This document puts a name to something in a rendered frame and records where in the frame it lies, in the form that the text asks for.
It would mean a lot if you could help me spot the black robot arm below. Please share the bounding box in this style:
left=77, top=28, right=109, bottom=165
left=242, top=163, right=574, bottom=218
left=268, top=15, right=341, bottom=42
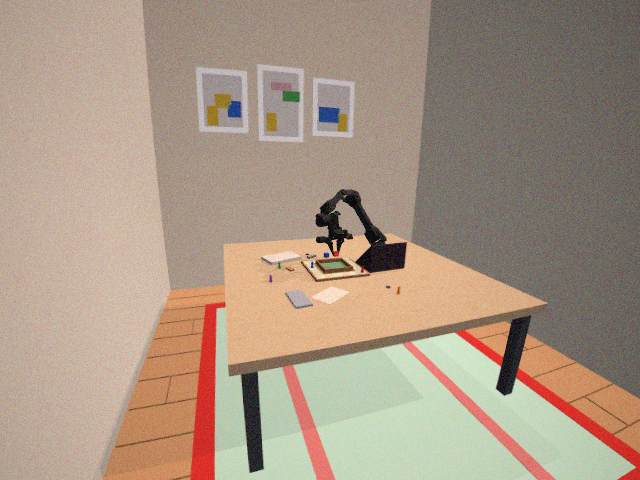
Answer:
left=316, top=189, right=387, bottom=245

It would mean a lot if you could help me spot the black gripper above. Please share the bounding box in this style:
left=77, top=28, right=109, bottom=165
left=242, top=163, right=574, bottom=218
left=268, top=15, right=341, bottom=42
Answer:
left=316, top=224, right=353, bottom=255

